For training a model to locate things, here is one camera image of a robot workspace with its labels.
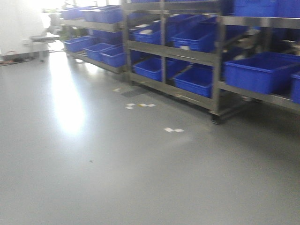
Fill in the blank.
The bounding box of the blue bin middle shelf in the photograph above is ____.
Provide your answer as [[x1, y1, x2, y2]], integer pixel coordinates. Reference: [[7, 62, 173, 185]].
[[172, 22, 218, 53]]

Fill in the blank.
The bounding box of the blue bin shelf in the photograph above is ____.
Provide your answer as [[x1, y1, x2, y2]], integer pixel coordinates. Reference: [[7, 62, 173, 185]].
[[172, 22, 218, 53], [174, 64, 213, 98]]

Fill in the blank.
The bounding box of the large blue bin right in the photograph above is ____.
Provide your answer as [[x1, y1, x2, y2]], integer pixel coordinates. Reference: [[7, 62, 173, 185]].
[[223, 52, 300, 94]]

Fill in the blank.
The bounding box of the left steel shelf rack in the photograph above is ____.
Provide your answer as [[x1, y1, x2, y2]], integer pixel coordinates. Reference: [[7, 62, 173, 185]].
[[60, 5, 127, 74]]

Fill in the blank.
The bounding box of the blue bin on shelf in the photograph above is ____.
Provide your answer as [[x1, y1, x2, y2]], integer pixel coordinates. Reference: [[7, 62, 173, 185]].
[[132, 57, 186, 82]]

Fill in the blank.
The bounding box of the stainless steel shelf rack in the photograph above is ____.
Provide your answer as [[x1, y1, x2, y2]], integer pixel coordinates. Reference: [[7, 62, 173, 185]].
[[121, 0, 300, 124]]

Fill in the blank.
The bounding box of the blue bin lower shelf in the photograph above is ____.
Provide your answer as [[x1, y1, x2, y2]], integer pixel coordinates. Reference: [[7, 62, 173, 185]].
[[174, 64, 213, 98]]

